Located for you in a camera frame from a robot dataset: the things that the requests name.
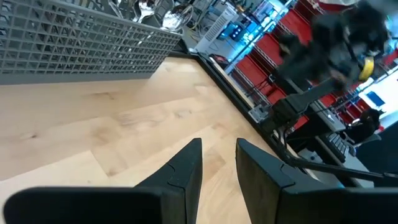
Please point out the silver spoon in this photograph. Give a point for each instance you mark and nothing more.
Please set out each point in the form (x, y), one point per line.
(177, 17)

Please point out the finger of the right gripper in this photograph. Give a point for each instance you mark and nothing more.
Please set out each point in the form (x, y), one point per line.
(293, 70)
(290, 46)

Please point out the silver laptop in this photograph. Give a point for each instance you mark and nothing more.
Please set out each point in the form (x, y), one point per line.
(326, 116)

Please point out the grey mesh cutlery basket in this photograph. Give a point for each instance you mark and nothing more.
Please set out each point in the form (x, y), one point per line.
(77, 46)

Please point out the white perforated computer case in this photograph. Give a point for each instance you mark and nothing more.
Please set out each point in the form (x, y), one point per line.
(217, 28)

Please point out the black office chair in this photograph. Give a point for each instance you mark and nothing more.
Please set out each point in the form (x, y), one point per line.
(379, 152)

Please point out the silver mounting bracket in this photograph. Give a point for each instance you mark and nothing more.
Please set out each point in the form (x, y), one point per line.
(258, 113)

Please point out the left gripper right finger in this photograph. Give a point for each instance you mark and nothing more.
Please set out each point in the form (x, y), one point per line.
(311, 205)

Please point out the blue lit electronic device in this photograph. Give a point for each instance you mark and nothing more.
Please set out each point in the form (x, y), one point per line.
(233, 31)

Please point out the black aluminium table frame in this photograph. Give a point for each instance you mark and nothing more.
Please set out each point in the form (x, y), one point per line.
(233, 99)

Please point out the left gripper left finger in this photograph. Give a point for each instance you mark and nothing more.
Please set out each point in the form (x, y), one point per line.
(93, 205)

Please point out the black computer keyboard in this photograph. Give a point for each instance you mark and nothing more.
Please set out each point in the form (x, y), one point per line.
(337, 146)

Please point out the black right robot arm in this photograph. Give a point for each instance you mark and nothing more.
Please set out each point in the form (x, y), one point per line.
(311, 96)

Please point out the bright computer monitor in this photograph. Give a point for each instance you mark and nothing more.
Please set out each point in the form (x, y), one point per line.
(382, 93)

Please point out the person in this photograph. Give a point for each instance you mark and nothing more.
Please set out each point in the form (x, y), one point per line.
(367, 124)

